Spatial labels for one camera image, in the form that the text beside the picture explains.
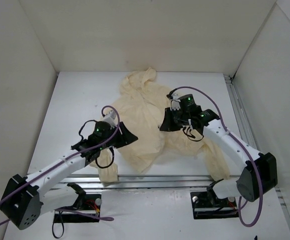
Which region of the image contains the cream yellow hooded jacket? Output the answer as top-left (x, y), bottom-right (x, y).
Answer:
top-left (92, 68), bottom-right (230, 183)

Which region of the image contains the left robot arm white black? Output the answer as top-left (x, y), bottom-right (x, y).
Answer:
top-left (0, 121), bottom-right (138, 230)

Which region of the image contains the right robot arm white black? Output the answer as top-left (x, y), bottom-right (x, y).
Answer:
top-left (159, 93), bottom-right (278, 206)

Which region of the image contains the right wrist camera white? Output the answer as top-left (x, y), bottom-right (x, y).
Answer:
top-left (166, 92), bottom-right (181, 111)

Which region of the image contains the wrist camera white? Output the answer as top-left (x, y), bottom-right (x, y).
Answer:
top-left (166, 92), bottom-right (181, 111)
top-left (103, 110), bottom-right (117, 129)

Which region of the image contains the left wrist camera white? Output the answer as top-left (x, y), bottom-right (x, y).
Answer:
top-left (103, 110), bottom-right (117, 129)

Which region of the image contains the aluminium front rail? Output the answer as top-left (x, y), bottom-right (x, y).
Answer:
top-left (55, 175), bottom-right (213, 192)

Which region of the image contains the aluminium side rail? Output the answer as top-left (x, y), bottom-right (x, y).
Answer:
top-left (223, 74), bottom-right (290, 231)

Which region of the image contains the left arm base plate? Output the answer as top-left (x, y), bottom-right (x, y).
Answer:
top-left (53, 182), bottom-right (102, 224)

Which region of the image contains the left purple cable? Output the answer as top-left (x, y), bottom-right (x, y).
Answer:
top-left (0, 105), bottom-right (122, 226)

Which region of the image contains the purple cable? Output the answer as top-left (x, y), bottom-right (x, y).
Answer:
top-left (0, 105), bottom-right (122, 226)
top-left (168, 86), bottom-right (264, 227)

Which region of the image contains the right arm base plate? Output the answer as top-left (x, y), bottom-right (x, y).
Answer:
top-left (190, 180), bottom-right (239, 220)

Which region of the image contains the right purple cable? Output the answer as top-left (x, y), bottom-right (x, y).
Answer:
top-left (168, 86), bottom-right (264, 227)

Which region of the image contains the black loop cable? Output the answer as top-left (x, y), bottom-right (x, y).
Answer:
top-left (51, 221), bottom-right (65, 239)

